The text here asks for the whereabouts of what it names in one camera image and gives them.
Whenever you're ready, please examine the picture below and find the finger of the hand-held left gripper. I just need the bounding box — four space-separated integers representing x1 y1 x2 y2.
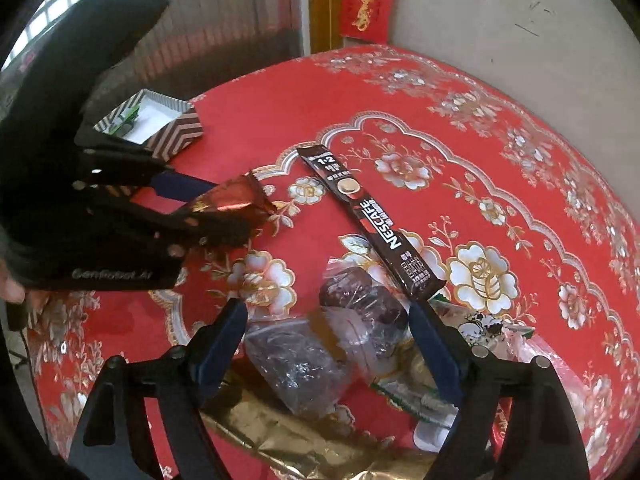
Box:
74 130 217 201
87 192 261 273

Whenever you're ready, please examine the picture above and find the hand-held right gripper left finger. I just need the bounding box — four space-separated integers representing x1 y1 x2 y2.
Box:
67 297 249 480

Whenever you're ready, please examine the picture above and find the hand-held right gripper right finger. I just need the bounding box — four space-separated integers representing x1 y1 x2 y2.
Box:
407 300 576 480

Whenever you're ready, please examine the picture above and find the striped cardboard box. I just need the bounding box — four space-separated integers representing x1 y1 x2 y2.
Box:
94 88 205 161

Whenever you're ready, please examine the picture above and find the red gold foil snack packet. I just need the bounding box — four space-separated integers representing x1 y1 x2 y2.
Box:
192 172 282 233

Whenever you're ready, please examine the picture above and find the person's left hand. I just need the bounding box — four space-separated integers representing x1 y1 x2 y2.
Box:
0 260 26 306

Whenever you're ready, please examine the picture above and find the green white snack packet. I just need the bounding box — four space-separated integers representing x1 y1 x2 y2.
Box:
370 297 538 426

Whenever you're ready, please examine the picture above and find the clear packet with dark snack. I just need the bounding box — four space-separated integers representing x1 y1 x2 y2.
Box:
245 310 361 413
320 265 416 361

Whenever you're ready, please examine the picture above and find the white plastic cup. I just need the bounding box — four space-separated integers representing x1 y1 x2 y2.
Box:
414 412 458 453

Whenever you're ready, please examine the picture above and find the dark coffee stick packet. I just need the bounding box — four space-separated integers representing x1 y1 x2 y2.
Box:
296 144 448 296

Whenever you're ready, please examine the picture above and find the brown ribbed door panel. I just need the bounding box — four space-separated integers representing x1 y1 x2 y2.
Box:
125 0 301 103

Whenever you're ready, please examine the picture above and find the red floral tablecloth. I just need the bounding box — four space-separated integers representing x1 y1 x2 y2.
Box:
25 45 640 480

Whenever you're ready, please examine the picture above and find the wooden door frame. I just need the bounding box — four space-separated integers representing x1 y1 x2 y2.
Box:
307 0 343 56

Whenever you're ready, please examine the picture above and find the red wall poster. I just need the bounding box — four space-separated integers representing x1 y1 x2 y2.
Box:
340 0 402 43

